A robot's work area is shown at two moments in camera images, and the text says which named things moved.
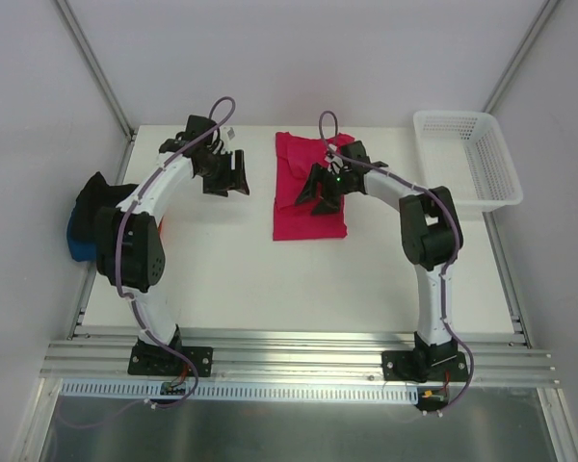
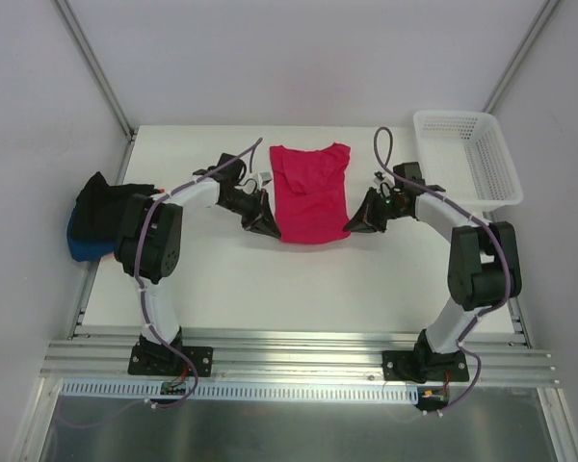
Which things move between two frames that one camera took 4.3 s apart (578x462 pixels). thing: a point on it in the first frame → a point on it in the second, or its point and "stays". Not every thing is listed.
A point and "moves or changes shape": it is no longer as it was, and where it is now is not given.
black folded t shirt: x=93 y=195 stays
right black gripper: x=332 y=183 → x=376 y=210
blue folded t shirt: x=80 y=250 stays
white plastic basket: x=465 y=152 stays
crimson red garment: x=295 y=157 moves or changes shape
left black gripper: x=223 y=172 → x=258 y=212
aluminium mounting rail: x=302 y=356 stays
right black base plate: x=406 y=366 stays
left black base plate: x=160 y=360 stays
